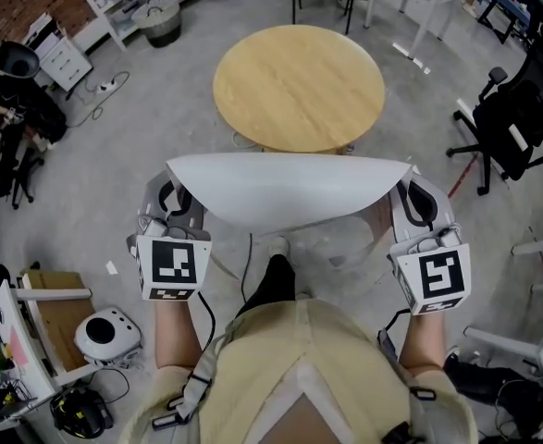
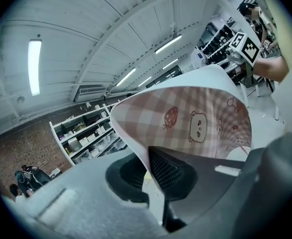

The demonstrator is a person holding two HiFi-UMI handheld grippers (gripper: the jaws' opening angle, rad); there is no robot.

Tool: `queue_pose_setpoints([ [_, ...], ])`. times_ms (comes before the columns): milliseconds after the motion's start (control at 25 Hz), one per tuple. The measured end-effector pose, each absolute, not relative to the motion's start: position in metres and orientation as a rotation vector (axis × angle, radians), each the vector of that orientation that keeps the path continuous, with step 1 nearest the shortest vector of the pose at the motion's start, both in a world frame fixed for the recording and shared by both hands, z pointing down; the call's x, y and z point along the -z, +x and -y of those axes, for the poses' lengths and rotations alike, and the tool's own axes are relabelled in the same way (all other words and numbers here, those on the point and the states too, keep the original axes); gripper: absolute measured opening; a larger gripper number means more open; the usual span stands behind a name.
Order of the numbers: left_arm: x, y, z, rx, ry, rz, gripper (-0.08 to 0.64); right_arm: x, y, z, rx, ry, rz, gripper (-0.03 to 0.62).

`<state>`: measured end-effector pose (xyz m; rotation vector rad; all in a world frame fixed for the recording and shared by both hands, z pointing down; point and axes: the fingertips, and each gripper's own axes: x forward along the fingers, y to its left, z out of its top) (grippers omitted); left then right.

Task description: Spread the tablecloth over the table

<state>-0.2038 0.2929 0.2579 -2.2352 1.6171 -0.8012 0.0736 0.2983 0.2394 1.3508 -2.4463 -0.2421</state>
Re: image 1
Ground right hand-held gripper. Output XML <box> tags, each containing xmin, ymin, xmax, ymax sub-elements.
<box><xmin>388</xmin><ymin>172</ymin><xmax>472</xmax><ymax>316</ymax></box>

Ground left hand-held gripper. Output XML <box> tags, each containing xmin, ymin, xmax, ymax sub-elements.
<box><xmin>126</xmin><ymin>169</ymin><xmax>213</xmax><ymax>302</ymax></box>

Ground person's left forearm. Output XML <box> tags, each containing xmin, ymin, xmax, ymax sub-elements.
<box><xmin>153</xmin><ymin>299</ymin><xmax>207</xmax><ymax>370</ymax></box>

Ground person's right forearm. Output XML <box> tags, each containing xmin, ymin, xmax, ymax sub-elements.
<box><xmin>398</xmin><ymin>311</ymin><xmax>449</xmax><ymax>372</ymax></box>

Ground white round device black lens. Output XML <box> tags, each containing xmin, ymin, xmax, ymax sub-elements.
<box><xmin>73</xmin><ymin>307</ymin><xmax>143</xmax><ymax>368</ymax></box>

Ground person's black trouser leg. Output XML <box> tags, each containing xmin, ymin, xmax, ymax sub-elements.
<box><xmin>235</xmin><ymin>253</ymin><xmax>298</xmax><ymax>319</ymax></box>

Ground person's white shoe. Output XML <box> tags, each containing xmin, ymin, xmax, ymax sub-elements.
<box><xmin>268</xmin><ymin>236</ymin><xmax>291</xmax><ymax>259</ymax></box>

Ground black bag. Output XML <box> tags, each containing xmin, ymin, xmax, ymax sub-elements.
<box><xmin>443</xmin><ymin>352</ymin><xmax>543</xmax><ymax>437</ymax></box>

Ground brown wooden board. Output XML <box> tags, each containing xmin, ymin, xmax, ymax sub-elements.
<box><xmin>24</xmin><ymin>269</ymin><xmax>93</xmax><ymax>373</ymax></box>

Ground person's beige shirt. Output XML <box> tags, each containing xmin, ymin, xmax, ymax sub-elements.
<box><xmin>117</xmin><ymin>297</ymin><xmax>480</xmax><ymax>444</ymax></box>

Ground white cluttered workbench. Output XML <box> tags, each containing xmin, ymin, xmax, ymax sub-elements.
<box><xmin>0</xmin><ymin>275</ymin><xmax>93</xmax><ymax>427</ymax></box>

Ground black office chair with headrest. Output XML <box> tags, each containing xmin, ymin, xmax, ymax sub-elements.
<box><xmin>445</xmin><ymin>46</ymin><xmax>543</xmax><ymax>197</ymax></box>

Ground round wooden table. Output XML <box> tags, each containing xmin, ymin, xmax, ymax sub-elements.
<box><xmin>213</xmin><ymin>24</ymin><xmax>387</xmax><ymax>155</ymax></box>

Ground white drawer cabinet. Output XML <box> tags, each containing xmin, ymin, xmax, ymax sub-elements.
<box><xmin>33</xmin><ymin>34</ymin><xmax>93</xmax><ymax>93</ymax></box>

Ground woven basket with dark base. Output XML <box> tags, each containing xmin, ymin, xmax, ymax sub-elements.
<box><xmin>131</xmin><ymin>0</ymin><xmax>182</xmax><ymax>49</ymax></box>

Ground black bowl-shaped lamp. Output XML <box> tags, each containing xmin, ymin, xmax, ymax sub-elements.
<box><xmin>0</xmin><ymin>41</ymin><xmax>42</xmax><ymax>80</ymax></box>

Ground white shelf unit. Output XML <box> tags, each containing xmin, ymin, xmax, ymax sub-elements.
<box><xmin>67</xmin><ymin>0</ymin><xmax>235</xmax><ymax>53</ymax></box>

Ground blue-topped black work table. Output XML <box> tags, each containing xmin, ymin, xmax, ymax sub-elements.
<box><xmin>475</xmin><ymin>0</ymin><xmax>534</xmax><ymax>45</ymax></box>

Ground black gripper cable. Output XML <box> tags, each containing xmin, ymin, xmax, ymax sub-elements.
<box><xmin>196</xmin><ymin>290</ymin><xmax>217</xmax><ymax>356</ymax></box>

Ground grey harness strap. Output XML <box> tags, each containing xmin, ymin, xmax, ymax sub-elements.
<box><xmin>152</xmin><ymin>326</ymin><xmax>238</xmax><ymax>430</ymax></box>

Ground white metal table frame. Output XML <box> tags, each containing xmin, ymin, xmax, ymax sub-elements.
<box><xmin>463</xmin><ymin>232</ymin><xmax>543</xmax><ymax>390</ymax></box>

